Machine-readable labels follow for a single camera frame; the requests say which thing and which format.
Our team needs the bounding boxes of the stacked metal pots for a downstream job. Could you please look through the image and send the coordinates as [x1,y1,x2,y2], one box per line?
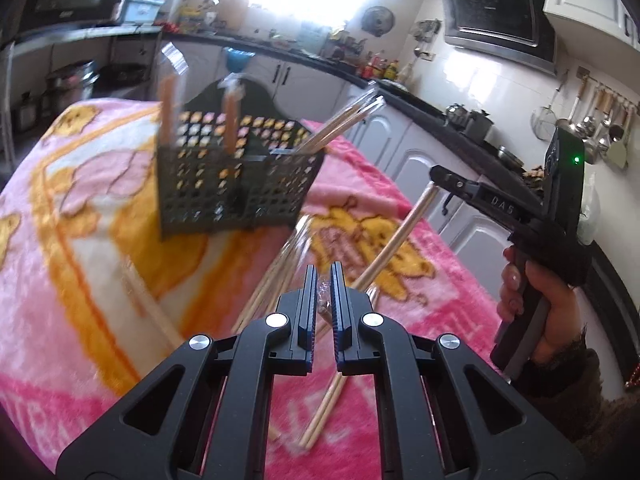
[46,60,98,111]

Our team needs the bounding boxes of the teal cutlery rack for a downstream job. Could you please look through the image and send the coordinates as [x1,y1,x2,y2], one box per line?
[300,27,331,56]

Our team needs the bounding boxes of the small metal pot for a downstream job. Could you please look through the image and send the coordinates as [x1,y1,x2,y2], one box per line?
[12,92,41,131]

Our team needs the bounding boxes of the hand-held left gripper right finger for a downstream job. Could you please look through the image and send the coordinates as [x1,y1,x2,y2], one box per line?
[330,261,586,480]

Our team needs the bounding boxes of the row of condiment bottles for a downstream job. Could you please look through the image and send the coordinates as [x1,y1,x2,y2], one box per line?
[362,50,416,86]

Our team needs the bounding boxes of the metal skimmer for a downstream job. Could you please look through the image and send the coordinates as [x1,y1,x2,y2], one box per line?
[531,72,571,142]

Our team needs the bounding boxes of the round wall fan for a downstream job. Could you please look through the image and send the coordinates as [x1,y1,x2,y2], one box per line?
[362,6,396,38]

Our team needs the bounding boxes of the pink printed blanket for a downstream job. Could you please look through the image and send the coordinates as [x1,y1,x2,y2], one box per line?
[0,97,506,480]

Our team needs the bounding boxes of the grey perforated utensil basket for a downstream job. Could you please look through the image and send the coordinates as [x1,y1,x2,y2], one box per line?
[156,80,326,238]

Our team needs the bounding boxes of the blue plastic box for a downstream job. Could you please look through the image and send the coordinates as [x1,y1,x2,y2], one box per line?
[120,0,166,25]

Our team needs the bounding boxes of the metal shelf table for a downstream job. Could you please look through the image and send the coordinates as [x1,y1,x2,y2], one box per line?
[0,20,163,161]

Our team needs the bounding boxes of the black range hood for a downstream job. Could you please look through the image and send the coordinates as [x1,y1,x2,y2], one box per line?
[432,0,558,77]

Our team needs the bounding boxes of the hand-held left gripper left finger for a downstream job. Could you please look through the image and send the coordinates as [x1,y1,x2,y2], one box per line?
[56,263,321,480]

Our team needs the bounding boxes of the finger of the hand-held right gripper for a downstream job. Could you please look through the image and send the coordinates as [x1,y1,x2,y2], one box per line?
[430,164,543,228]

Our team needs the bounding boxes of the metal ladle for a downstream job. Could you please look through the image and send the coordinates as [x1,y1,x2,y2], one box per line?
[597,87,616,133]
[575,80,598,136]

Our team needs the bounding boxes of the plastic-wrapped chopstick pair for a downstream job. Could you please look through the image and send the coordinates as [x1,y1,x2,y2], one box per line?
[347,182,441,295]
[232,214,333,331]

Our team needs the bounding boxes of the metal spatula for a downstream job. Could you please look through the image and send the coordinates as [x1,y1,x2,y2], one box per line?
[607,105,632,171]

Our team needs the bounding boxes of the blue hanging bin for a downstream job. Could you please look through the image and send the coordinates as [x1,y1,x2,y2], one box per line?
[222,46,257,72]

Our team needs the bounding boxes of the metal kettle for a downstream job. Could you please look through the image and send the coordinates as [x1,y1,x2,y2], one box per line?
[445,102,471,128]

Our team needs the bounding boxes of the black frying pan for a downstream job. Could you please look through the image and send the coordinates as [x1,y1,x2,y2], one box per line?
[100,62,148,86]

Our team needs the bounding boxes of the white kitchen base cabinets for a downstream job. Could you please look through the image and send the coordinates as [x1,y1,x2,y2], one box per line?
[160,40,626,311]

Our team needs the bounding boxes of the person's right forearm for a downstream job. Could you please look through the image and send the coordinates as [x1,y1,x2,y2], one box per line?
[507,345,640,461]

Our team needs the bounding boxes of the metal bowl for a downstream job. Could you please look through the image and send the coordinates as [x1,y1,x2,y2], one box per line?
[496,145,526,170]

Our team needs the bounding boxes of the hanging kitchen utensils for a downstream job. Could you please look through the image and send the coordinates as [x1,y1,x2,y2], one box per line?
[412,19,443,61]

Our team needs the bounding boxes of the person's right hand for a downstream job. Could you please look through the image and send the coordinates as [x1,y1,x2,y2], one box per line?
[497,247,586,358]

